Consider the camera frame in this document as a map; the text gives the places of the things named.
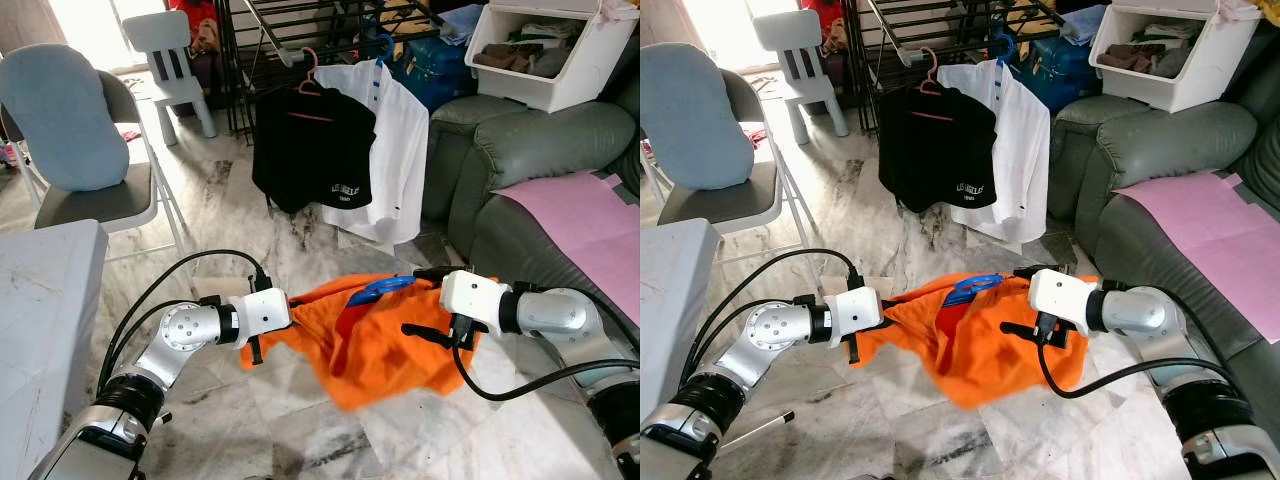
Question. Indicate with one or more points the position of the pale plastic kids chair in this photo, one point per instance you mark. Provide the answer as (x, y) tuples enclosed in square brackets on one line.
[(165, 35), (795, 35)]

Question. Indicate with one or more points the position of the blue bag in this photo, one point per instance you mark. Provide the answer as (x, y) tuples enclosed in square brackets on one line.
[(1055, 75), (435, 75)]

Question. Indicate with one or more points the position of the pink hanger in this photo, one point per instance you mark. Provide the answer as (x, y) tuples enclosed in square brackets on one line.
[(930, 88), (308, 88)]

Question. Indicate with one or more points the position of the pink rag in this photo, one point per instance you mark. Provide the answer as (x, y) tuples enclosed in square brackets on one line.
[(128, 132)]

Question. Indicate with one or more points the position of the blue cushion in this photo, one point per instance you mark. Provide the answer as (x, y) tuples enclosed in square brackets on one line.
[(65, 115), (695, 115)]

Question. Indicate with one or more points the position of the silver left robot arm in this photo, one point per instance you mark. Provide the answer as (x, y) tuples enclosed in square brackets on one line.
[(180, 335), (770, 335)]

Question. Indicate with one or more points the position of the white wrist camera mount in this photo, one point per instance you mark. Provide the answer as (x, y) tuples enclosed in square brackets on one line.
[(475, 300), (1065, 298), (852, 312), (262, 312)]

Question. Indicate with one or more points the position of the black shirt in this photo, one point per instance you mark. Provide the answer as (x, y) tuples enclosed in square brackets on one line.
[(935, 155), (310, 155)]

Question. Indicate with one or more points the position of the white storage bin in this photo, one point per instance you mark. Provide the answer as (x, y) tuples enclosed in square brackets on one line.
[(1200, 80), (580, 80)]

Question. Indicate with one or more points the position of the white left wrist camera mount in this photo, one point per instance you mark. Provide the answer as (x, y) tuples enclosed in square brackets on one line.
[(852, 312), (262, 312)]

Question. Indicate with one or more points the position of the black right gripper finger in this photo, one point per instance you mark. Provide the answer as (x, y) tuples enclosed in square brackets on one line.
[(1028, 272), (435, 274), (428, 335), (1022, 333)]

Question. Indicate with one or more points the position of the grey green sofa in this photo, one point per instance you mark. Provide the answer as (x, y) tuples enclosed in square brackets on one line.
[(540, 140), (1170, 140)]

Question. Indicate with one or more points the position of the blue plastic hanger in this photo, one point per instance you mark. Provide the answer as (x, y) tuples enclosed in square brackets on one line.
[(380, 290), (385, 55), (1005, 50), (972, 288)]

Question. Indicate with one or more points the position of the red garment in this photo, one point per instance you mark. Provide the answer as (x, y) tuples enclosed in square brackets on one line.
[(190, 15), (820, 15)]

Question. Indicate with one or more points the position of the grey folding chair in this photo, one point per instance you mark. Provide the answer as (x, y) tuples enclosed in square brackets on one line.
[(100, 205), (725, 205)]

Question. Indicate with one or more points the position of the pink sheet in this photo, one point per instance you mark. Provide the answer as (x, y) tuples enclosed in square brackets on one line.
[(590, 235), (1220, 240)]

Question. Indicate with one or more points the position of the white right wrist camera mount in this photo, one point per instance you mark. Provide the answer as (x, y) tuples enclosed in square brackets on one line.
[(1065, 298), (475, 300)]

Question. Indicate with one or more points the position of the black drying rack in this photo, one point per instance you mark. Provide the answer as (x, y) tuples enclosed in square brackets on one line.
[(885, 40), (260, 40)]

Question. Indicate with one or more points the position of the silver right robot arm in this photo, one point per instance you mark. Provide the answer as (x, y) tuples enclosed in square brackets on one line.
[(1140, 315), (560, 315)]

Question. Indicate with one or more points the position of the orange shirt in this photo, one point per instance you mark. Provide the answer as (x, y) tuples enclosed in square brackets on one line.
[(390, 355), (1000, 355)]

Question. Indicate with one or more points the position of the white shirt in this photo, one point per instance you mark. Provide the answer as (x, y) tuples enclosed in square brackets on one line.
[(1025, 150), (405, 150)]

